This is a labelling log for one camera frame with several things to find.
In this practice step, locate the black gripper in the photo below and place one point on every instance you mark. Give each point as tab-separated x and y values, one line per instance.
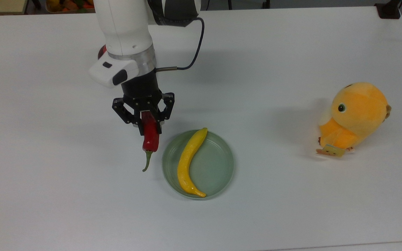
141	90

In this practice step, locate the red chili pepper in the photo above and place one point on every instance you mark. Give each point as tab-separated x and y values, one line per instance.
151	137

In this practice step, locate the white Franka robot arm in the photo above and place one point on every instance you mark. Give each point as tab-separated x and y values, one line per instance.
124	24

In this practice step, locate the green plastic plate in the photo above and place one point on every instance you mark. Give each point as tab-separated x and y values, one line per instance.
211	167

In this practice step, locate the yellow toy banana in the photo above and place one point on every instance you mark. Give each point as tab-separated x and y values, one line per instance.
187	160

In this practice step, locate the red toy apple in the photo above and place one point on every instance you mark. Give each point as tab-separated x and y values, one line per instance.
102	54

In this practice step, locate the bin of toy fruit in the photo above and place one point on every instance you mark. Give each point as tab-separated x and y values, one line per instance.
68	5

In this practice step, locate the black chair leg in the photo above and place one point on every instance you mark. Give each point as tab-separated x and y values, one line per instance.
266	3
229	4

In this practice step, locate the orange plush toy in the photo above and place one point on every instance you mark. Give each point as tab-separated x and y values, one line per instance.
358	115

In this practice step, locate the black table clamp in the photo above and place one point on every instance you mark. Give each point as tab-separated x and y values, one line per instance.
387	10

